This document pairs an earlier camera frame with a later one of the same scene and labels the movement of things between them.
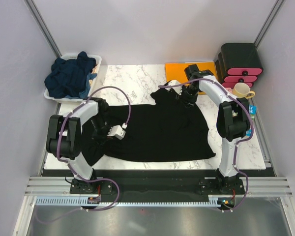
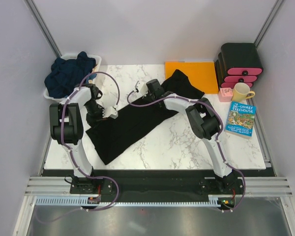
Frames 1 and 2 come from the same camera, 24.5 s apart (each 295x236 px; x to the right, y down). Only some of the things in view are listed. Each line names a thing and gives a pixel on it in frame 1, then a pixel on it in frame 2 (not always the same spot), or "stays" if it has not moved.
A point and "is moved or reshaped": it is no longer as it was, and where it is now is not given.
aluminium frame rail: [60, 186] stays
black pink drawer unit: [238, 63] stays
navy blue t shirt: [68, 77] stays
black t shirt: [172, 129] is moved or reshaped
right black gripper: [187, 102] → [148, 91]
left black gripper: [100, 138] → [92, 122]
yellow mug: [242, 90] stays
